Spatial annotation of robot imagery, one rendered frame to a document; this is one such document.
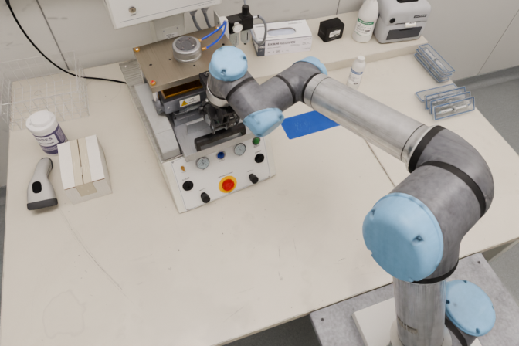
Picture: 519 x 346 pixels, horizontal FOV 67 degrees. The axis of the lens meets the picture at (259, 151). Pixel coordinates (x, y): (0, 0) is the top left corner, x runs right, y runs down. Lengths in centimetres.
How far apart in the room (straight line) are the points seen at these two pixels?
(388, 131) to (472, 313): 45
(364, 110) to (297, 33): 96
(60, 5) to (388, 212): 136
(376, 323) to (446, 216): 60
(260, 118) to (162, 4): 55
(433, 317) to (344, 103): 41
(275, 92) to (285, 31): 88
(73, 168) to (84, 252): 25
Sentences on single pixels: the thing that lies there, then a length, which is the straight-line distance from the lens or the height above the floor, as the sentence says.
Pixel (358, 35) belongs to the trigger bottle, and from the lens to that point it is 178.
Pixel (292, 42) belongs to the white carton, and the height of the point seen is 85.
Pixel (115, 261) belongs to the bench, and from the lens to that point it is 123.
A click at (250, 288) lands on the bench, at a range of 115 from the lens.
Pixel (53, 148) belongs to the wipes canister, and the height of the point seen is 79.
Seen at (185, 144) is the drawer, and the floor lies 97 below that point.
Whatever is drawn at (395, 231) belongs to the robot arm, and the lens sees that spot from 58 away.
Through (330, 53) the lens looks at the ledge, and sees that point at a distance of 171.
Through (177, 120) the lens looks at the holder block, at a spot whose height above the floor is 99.
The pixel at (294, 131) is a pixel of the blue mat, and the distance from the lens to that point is 144.
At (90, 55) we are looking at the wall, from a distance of 176.
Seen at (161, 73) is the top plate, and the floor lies 111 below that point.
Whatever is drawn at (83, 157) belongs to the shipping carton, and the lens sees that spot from 134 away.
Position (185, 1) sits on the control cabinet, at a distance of 123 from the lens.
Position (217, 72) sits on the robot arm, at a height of 132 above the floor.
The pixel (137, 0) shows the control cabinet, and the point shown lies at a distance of 119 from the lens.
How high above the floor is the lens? 185
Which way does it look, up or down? 53 degrees down
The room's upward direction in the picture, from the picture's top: 4 degrees clockwise
